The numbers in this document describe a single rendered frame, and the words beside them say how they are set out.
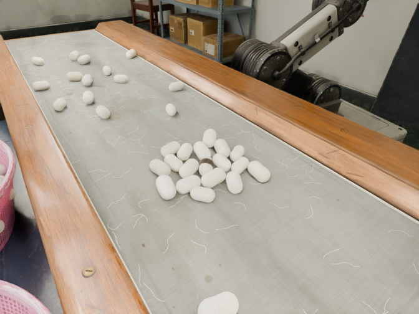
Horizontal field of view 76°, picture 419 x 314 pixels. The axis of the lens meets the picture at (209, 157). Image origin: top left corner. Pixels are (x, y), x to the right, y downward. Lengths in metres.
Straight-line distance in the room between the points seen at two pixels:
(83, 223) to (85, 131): 0.24
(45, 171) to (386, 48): 2.27
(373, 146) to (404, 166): 0.05
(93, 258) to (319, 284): 0.21
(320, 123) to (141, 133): 0.30
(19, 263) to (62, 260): 0.15
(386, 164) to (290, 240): 0.18
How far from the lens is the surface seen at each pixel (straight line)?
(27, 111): 0.57
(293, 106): 0.53
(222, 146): 0.40
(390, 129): 1.20
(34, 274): 0.42
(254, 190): 0.36
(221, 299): 0.25
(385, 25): 2.40
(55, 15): 4.87
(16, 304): 0.30
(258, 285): 0.29
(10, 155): 0.45
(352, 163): 0.43
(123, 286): 0.26
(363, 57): 2.47
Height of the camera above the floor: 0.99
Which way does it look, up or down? 37 degrees down
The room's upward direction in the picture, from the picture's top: 1 degrees clockwise
